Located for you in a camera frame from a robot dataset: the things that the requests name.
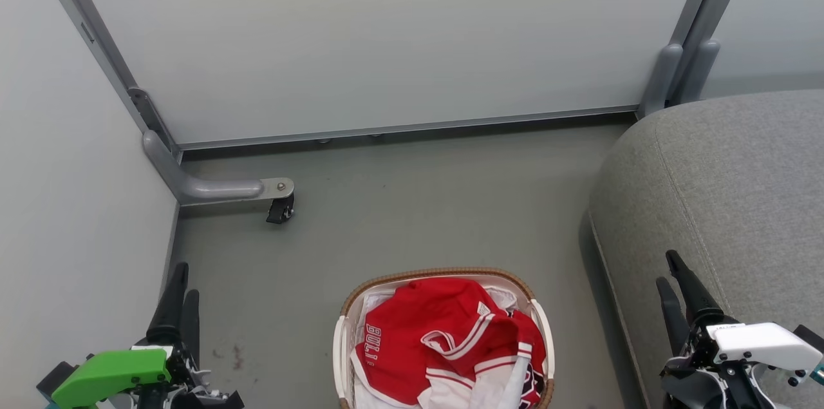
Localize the black caster wheel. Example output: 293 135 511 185
266 193 295 225

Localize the white basket liner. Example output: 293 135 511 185
351 285 536 409

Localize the wicker laundry basket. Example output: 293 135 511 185
333 267 556 409

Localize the grey partition frame post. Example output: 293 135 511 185
637 0 759 119

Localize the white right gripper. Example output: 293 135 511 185
655 250 823 387

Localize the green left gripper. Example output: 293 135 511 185
51 261 245 409

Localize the grey fabric sofa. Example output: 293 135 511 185
589 88 824 409

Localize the grey partition frame with foot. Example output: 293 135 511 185
26 0 295 207

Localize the white partition panel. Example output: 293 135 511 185
0 0 180 409
700 0 824 100
63 0 710 151

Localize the red number 23 jersey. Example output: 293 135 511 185
418 341 549 409

